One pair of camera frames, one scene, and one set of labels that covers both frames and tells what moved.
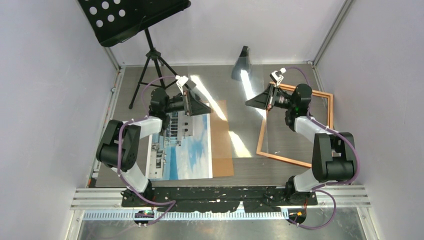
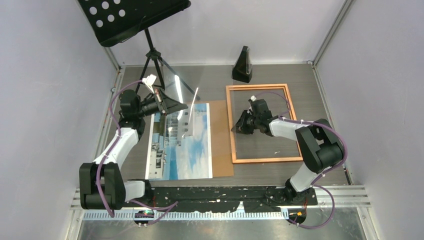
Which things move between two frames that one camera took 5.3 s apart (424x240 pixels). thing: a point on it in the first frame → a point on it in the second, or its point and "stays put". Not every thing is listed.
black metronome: [241, 70] stays put
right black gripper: [266, 100] → [241, 127]
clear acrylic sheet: [232, 129] → [184, 91]
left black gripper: [194, 108] → [168, 105]
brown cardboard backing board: [222, 165] stays put
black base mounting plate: [218, 199] stays put
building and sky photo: [184, 151] stays put
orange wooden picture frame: [330, 125] → [270, 86]
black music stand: [112, 21] stays put
